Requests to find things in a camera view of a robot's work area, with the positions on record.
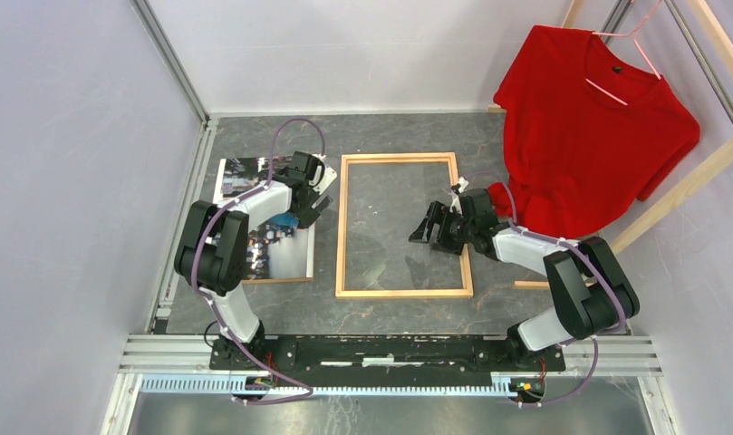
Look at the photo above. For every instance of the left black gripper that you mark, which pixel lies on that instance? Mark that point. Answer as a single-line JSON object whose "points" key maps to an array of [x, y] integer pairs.
{"points": [[313, 213]]}

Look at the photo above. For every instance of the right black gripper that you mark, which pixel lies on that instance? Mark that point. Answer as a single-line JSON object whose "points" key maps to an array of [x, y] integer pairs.
{"points": [[438, 215]]}

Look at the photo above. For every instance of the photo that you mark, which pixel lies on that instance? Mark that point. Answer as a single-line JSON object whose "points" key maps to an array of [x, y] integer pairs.
{"points": [[277, 250]]}

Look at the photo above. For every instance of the wooden picture frame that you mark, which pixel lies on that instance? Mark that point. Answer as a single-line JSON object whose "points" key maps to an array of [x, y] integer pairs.
{"points": [[382, 199]]}

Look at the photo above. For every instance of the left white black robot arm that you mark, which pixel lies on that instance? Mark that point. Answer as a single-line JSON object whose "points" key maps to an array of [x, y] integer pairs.
{"points": [[211, 255]]}

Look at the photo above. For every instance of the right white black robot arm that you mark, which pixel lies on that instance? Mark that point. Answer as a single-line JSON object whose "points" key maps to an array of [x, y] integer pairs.
{"points": [[591, 294]]}

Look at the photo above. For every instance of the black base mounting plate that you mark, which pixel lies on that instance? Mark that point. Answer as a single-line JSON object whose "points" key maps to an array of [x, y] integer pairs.
{"points": [[387, 360]]}

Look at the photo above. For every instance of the red t-shirt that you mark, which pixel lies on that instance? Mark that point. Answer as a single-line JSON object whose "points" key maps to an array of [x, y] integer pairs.
{"points": [[585, 134]]}

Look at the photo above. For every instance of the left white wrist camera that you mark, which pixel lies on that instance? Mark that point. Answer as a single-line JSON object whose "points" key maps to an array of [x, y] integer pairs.
{"points": [[324, 175]]}

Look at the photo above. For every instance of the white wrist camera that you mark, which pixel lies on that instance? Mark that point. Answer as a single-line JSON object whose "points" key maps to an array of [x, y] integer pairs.
{"points": [[460, 186], [324, 175]]}

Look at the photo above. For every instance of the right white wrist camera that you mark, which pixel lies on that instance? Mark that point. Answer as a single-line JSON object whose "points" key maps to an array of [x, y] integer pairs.
{"points": [[460, 186]]}

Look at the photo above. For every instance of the aluminium rail frame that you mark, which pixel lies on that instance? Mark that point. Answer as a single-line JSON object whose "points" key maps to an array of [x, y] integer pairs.
{"points": [[165, 386]]}

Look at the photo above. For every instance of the metal corner post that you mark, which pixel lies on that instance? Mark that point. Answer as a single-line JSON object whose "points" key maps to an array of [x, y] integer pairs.
{"points": [[169, 56]]}

